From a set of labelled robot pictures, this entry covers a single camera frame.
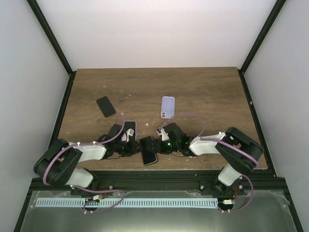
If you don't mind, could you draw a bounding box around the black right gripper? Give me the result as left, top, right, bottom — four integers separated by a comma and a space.
145, 139, 180, 155

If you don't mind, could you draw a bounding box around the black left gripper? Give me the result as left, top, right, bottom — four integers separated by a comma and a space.
114, 138, 145, 158

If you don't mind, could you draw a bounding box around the black phone case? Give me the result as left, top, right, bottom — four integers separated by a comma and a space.
139, 135, 158, 167

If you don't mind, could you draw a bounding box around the large lilac phone case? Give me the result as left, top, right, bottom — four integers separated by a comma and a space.
121, 121, 137, 142

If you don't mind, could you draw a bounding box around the small lilac phone case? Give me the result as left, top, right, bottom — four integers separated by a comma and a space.
161, 96, 175, 119

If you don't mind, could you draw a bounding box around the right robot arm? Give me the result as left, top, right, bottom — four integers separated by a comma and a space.
140, 123, 264, 195

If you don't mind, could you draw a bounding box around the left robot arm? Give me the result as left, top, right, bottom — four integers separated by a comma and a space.
33, 121, 140, 195

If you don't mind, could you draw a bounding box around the dark phone at left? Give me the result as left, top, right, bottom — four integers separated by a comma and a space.
96, 96, 116, 117

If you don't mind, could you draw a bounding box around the light blue slotted strip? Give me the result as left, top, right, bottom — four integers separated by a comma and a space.
35, 198, 218, 209

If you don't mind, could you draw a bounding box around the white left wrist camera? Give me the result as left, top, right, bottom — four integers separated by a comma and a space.
121, 129, 135, 142

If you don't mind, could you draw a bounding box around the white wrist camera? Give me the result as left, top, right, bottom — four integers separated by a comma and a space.
156, 128, 169, 141
121, 129, 135, 142

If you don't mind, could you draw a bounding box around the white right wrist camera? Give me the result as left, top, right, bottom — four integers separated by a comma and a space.
156, 128, 169, 141

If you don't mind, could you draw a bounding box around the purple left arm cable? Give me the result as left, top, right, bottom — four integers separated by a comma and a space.
42, 115, 126, 215

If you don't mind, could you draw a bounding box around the black aluminium frame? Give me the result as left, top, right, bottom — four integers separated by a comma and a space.
28, 0, 303, 232

